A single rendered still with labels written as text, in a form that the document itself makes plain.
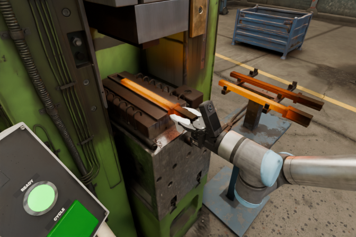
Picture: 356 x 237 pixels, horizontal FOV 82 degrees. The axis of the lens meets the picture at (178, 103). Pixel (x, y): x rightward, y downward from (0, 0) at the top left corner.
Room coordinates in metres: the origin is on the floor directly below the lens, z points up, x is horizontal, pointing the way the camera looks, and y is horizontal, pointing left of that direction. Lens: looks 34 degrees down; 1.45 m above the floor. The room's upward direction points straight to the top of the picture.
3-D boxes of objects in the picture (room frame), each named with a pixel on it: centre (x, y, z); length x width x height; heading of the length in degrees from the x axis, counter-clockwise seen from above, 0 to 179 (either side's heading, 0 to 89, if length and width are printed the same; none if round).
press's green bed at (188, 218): (0.80, 0.16, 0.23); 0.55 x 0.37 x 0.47; 47
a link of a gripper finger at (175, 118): (0.56, 0.00, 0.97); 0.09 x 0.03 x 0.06; 61
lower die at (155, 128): (0.76, 0.19, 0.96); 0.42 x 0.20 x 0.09; 47
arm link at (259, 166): (0.40, -0.23, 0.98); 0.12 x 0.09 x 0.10; 47
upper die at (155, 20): (0.76, 0.19, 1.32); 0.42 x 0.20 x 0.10; 47
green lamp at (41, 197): (0.22, 0.25, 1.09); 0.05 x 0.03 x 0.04; 137
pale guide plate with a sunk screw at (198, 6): (0.93, -0.09, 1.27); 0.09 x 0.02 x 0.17; 137
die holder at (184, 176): (0.80, 0.16, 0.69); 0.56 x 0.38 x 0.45; 47
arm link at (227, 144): (0.46, -0.17, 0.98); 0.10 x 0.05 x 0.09; 137
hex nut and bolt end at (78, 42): (0.57, 0.28, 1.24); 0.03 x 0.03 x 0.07; 47
